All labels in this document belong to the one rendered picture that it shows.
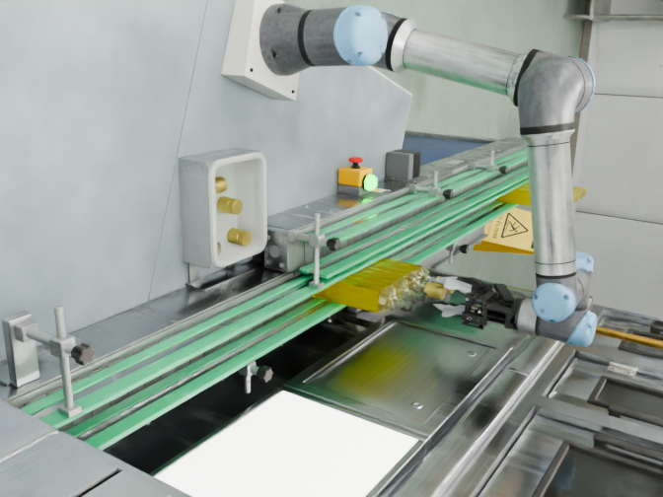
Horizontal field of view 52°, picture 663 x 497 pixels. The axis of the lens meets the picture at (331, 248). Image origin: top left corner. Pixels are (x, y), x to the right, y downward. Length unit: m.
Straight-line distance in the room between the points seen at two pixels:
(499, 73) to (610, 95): 5.90
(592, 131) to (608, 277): 1.52
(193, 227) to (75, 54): 0.41
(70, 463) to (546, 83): 0.99
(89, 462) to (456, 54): 1.10
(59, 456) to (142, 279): 0.78
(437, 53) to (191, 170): 0.56
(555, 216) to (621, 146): 6.03
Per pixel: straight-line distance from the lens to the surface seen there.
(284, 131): 1.68
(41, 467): 0.65
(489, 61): 1.45
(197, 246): 1.42
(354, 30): 1.40
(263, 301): 1.44
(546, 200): 1.30
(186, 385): 1.28
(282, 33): 1.47
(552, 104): 1.28
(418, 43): 1.50
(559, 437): 1.46
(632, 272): 7.56
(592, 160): 7.39
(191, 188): 1.40
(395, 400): 1.42
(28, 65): 1.20
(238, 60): 1.47
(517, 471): 1.33
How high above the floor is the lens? 1.75
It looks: 31 degrees down
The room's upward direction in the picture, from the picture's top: 102 degrees clockwise
